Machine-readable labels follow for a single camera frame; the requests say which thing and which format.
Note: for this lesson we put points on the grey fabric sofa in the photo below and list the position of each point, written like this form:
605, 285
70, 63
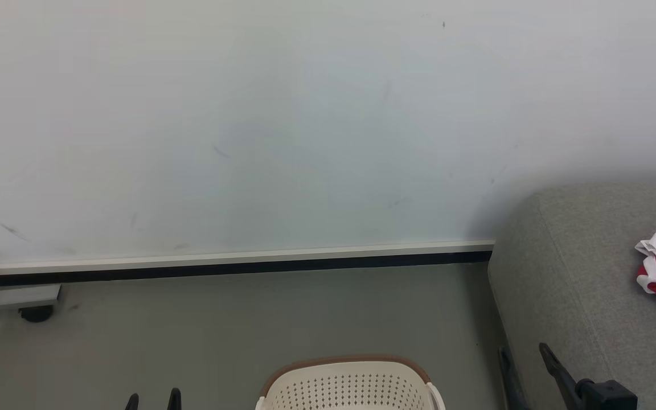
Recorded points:
584, 296

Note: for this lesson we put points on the cream perforated laundry basket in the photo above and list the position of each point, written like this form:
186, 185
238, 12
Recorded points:
351, 387

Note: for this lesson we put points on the white and black baseboard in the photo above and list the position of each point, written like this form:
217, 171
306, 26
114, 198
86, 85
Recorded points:
248, 259

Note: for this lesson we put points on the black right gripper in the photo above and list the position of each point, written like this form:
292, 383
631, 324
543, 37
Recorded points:
610, 397

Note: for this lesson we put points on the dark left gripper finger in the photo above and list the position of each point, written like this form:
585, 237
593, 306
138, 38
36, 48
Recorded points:
175, 400
132, 403

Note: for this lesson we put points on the black caster wheel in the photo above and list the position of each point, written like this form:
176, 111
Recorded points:
36, 314

